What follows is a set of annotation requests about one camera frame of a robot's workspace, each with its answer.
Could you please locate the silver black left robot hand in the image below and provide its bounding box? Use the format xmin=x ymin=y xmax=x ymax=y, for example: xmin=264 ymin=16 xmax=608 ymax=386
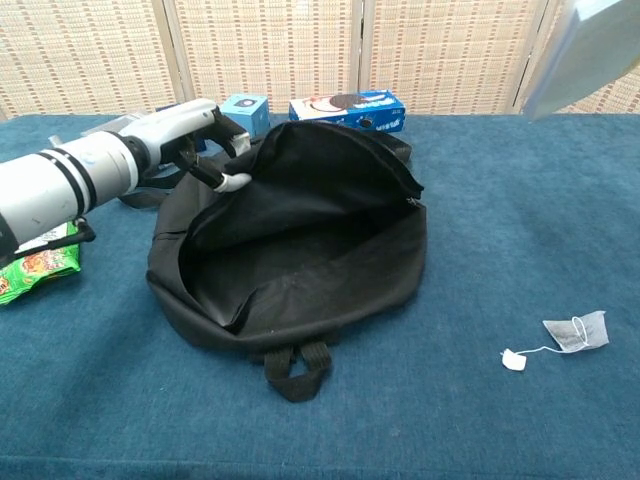
xmin=119 ymin=98 xmax=254 ymax=194

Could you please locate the black fabric backpack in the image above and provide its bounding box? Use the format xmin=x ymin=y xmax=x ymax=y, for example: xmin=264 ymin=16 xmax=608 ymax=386
xmin=117 ymin=119 xmax=426 ymax=404

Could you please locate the white notebook yellow spine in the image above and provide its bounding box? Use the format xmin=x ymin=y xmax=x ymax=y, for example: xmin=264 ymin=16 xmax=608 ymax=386
xmin=524 ymin=0 xmax=640 ymax=121

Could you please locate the light blue cube box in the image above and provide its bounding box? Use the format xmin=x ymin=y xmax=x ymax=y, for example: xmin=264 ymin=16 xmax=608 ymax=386
xmin=219 ymin=94 xmax=272 ymax=146

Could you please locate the blue pink cookie box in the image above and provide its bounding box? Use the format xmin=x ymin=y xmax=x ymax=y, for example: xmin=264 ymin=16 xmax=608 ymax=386
xmin=288 ymin=89 xmax=406 ymax=134

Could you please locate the green white snack packet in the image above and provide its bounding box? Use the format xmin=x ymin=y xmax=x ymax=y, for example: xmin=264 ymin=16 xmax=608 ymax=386
xmin=0 ymin=219 xmax=82 ymax=307

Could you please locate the blue velvet tablecloth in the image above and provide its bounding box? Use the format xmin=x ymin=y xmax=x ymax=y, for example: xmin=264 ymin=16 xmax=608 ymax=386
xmin=0 ymin=113 xmax=640 ymax=480

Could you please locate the grey tea bag with tag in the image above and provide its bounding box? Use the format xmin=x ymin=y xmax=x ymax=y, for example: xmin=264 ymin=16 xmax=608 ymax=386
xmin=498 ymin=310 xmax=611 ymax=373

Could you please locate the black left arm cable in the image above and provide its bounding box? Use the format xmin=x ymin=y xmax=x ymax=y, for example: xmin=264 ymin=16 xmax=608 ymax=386
xmin=29 ymin=218 xmax=97 ymax=247

